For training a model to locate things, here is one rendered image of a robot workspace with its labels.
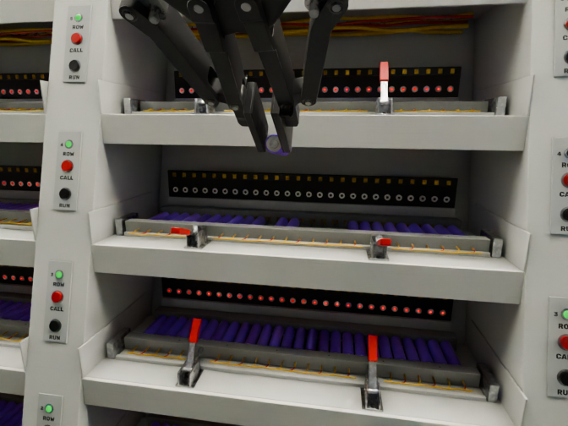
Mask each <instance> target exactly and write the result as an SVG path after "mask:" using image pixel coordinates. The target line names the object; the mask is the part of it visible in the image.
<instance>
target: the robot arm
mask: <svg viewBox="0 0 568 426"><path fill-rule="evenodd" d="M290 2H291V0H121V2H120V6H119V10H118V11H119V13H120V15H121V16H122V17H123V18H124V19H126V20H127V21H128V22H129V23H130V24H131V25H133V26H134V27H136V28H137V29H138V30H140V31H142V32H143V33H144V34H146V35H147V36H148V37H149V38H151V40H152V41H153V42H154V43H155V44H156V45H157V47H158V48H159V49H160V50H161V52H162V53H163V54H164V55H165V56H166V57H167V59H168V60H169V61H170V62H171V64H172V65H173V66H174V67H175V68H176V70H177V71H178V72H179V73H180V74H181V75H182V76H183V77H184V79H185V80H186V81H187V82H188V83H189V85H190V86H191V87H192V88H193V89H194V90H195V92H196V93H197V94H198V95H199V97H200V98H201V99H202V100H203V102H204V103H205V104H207V105H209V106H212V107H215V106H218V105H219V102H222V103H225V104H227V105H228V107H229V108H230V109H232V110H233V112H234V114H235V117H236V119H237V121H238V123H239V124H240V125H241V126H244V127H248V128H249V130H250V133H251V134H252V137H253V140H254V143H255V145H256V148H257V151H258V152H265V151H266V148H265V141H266V139H267V135H268V127H269V126H268V123H267V119H266V116H265V111H264V108H263V105H262V101H261V99H260V95H259V90H258V86H257V84H256V82H248V83H247V89H246V82H247V76H248V75H247V74H246V76H244V71H243V65H242V61H241V58H240V54H239V50H238V44H237V40H236V36H235V33H237V32H238V33H244V34H248V38H249V39H250V42H251V44H252V47H253V49H254V51H255V52H258V53H259V57H260V59H261V62H262V64H263V66H264V69H265V72H266V75H267V78H268V80H269V82H270V86H271V89H272V90H273V95H272V103H271V110H270V114H271V117H272V120H273V123H274V125H275V128H276V132H277V135H278V138H279V141H280V144H281V148H282V151H283V153H291V149H292V131H293V127H297V126H298V124H299V113H300V108H299V104H298V103H302V104H303V105H305V106H308V107H310V106H313V105H314V104H315V103H316V101H317V96H318V93H319V88H320V81H321V77H322V73H323V68H324V65H325V57H326V53H327V49H328V45H329V40H330V33H331V32H332V30H333V29H334V28H335V26H336V24H337V23H338V22H339V20H340V19H341V17H342V16H343V14H344V13H345V12H346V11H347V9H348V2H349V0H304V6H305V8H306V9H307V10H308V11H309V16H310V21H309V32H308V39H307V46H306V52H305V59H304V65H303V77H301V78H297V79H295V75H294V72H293V69H292V63H291V59H290V57H289V53H288V50H287V44H286V41H285V37H284V34H283V30H282V27H281V21H280V16H281V14H282V13H283V11H284V10H285V8H286V7H287V5H288V4H289V3H290ZM181 14H182V15H184V16H185V17H186V18H188V19H189V20H191V21H192V22H193V23H195V24H196V27H197V30H198V32H199V36H200V39H201V41H202V43H203V46H204V48H203V47H202V46H201V44H200V43H199V41H198V39H197V38H196V37H195V35H194V33H193V32H192V30H191V29H190V28H189V27H188V25H187V23H186V22H185V21H184V19H183V17H182V16H181ZM207 52H209V53H210V57H211V59H212V60H211V59H210V57H209V55H208V54H207Z"/></svg>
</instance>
